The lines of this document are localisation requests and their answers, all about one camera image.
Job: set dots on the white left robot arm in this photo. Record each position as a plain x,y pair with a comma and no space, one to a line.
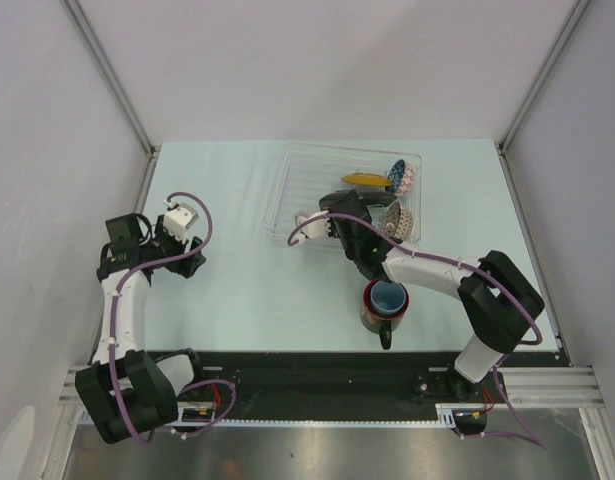
124,390

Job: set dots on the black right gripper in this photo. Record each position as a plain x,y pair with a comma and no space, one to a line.
352,194

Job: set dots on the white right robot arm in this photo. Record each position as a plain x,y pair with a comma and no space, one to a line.
501,304

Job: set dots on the clear wire dish rack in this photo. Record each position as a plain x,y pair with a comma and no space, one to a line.
308,172

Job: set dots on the brown lattice pattern bowl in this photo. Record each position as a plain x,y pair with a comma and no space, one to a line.
398,222

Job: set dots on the light blue cup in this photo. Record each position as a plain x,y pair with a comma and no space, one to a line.
387,299

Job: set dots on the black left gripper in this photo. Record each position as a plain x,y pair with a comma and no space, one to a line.
186,266

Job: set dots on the blue triangle pattern bowl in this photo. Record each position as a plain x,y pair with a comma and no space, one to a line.
402,178

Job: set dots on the yellow round plate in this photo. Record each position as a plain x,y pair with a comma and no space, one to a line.
367,179

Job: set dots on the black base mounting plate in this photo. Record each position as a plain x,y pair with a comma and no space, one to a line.
383,360

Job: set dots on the black floral square plate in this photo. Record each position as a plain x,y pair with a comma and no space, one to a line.
374,198

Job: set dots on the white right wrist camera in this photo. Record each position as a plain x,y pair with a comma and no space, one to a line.
310,226

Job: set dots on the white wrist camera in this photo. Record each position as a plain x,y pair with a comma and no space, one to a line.
178,220
310,226

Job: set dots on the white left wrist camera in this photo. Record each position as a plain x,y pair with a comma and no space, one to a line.
178,220

